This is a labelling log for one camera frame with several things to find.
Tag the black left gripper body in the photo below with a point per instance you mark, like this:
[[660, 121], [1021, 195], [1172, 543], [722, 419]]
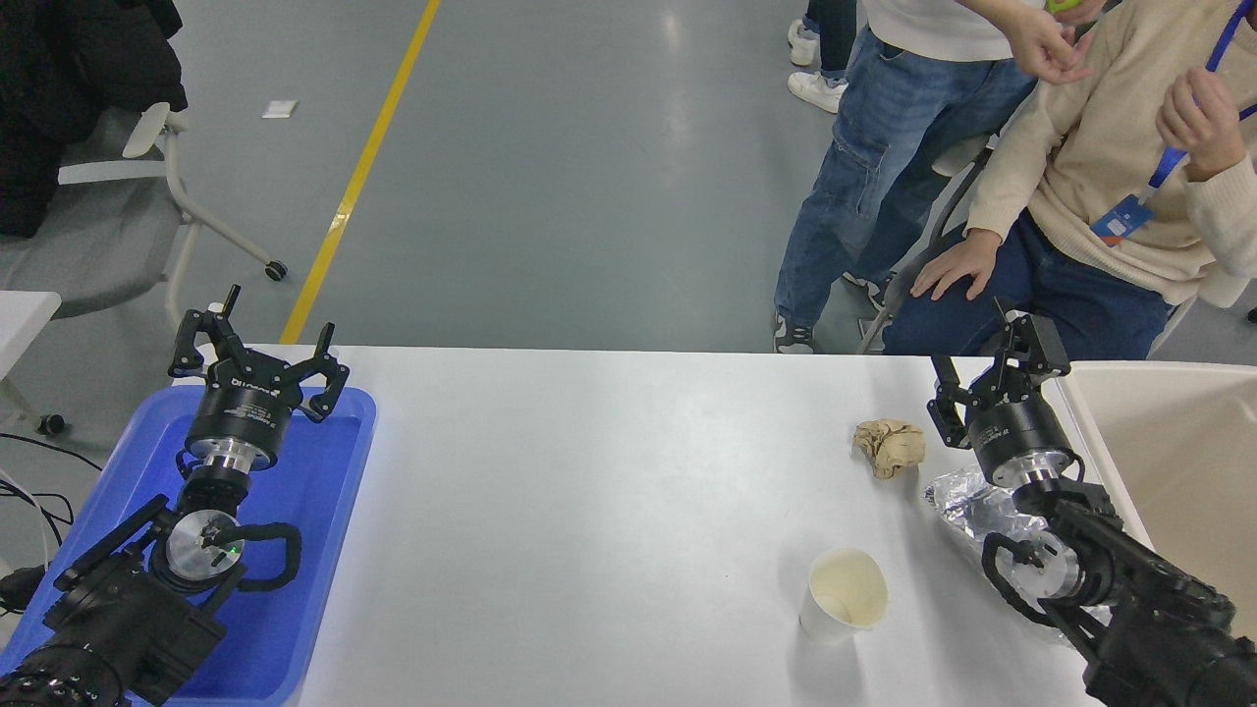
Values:
[[241, 412]]

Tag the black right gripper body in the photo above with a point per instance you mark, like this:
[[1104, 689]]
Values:
[[1016, 432]]

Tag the white paper cup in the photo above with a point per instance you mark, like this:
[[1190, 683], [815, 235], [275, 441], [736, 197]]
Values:
[[845, 589]]

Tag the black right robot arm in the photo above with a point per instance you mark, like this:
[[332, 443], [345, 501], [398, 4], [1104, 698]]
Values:
[[1159, 609]]

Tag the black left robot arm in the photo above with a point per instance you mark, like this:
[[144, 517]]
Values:
[[118, 619]]

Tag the person's hand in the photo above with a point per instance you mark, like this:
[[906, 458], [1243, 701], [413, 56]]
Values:
[[1046, 49], [957, 263], [1203, 123]]

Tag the crumpled tan paper ball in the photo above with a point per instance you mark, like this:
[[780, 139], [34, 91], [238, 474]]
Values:
[[889, 447]]

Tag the crumpled silver foil tray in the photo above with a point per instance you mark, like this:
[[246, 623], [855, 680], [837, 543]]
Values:
[[967, 506]]

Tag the grey office chair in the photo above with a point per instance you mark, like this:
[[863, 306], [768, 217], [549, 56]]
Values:
[[98, 236]]

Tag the blue plastic tray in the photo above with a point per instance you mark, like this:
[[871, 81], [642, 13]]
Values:
[[314, 550]]

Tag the large pale bin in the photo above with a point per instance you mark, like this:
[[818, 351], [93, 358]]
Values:
[[1178, 462]]

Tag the person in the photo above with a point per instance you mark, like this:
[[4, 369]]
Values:
[[835, 29], [1080, 147], [884, 147]]

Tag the white paper scrap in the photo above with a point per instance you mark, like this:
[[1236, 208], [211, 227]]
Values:
[[280, 109]]

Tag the black jacket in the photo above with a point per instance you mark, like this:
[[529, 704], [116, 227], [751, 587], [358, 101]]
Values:
[[59, 79]]

